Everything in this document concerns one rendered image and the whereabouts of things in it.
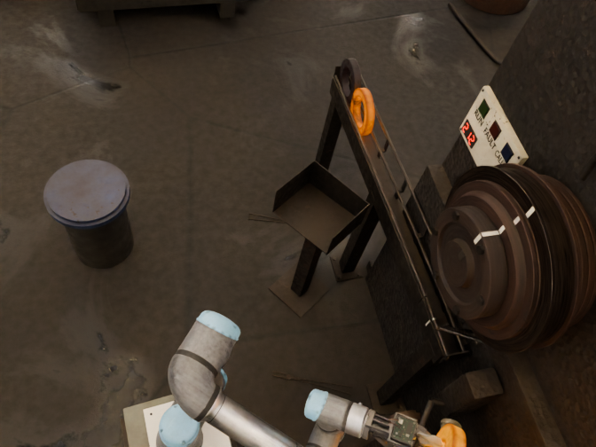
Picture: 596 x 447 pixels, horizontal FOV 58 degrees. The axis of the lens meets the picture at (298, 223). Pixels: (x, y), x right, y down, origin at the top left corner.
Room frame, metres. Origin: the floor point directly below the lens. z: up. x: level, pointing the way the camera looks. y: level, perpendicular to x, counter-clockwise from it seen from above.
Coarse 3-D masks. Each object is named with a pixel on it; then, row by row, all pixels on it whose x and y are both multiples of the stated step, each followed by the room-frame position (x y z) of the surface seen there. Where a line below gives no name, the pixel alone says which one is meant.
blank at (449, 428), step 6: (444, 426) 0.40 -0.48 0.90; (450, 426) 0.39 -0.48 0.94; (438, 432) 0.39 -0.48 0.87; (444, 432) 0.38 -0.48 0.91; (450, 432) 0.37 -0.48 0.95; (456, 432) 0.37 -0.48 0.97; (462, 432) 0.38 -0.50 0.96; (444, 438) 0.36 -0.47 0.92; (450, 438) 0.36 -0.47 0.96; (456, 438) 0.35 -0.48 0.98; (462, 438) 0.36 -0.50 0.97; (450, 444) 0.34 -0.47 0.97; (456, 444) 0.34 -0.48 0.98; (462, 444) 0.34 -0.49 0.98
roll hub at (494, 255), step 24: (480, 216) 0.79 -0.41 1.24; (432, 240) 0.83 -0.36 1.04; (456, 240) 0.77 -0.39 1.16; (480, 240) 0.73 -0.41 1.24; (432, 264) 0.79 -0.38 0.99; (456, 264) 0.73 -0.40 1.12; (480, 264) 0.70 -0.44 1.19; (504, 264) 0.68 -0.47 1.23; (456, 288) 0.70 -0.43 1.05; (480, 288) 0.65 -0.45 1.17; (504, 288) 0.65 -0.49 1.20; (480, 312) 0.61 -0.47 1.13
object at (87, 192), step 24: (72, 168) 1.16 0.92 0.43; (96, 168) 1.19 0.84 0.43; (48, 192) 1.02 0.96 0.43; (72, 192) 1.05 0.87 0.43; (96, 192) 1.08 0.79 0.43; (120, 192) 1.10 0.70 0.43; (72, 216) 0.95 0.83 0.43; (96, 216) 0.97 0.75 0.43; (120, 216) 1.06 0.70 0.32; (72, 240) 0.97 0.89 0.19; (96, 240) 0.96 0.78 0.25; (120, 240) 1.03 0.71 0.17; (96, 264) 0.95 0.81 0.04
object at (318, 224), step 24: (312, 168) 1.27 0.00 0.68; (288, 192) 1.16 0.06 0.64; (312, 192) 1.22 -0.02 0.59; (336, 192) 1.20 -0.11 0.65; (288, 216) 1.09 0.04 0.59; (312, 216) 1.11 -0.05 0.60; (336, 216) 1.13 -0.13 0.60; (360, 216) 1.11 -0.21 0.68; (312, 240) 1.01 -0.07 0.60; (336, 240) 1.00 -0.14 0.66; (312, 264) 1.08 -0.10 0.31; (288, 288) 1.09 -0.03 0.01; (312, 288) 1.12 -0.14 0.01
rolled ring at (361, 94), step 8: (360, 88) 1.65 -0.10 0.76; (352, 96) 1.67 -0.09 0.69; (360, 96) 1.61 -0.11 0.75; (368, 96) 1.59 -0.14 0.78; (352, 104) 1.65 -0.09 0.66; (360, 104) 1.66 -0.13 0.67; (368, 104) 1.56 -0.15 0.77; (352, 112) 1.64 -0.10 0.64; (368, 112) 1.54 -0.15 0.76; (360, 120) 1.61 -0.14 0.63; (368, 120) 1.52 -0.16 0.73; (360, 128) 1.54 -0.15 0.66; (368, 128) 1.51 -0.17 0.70
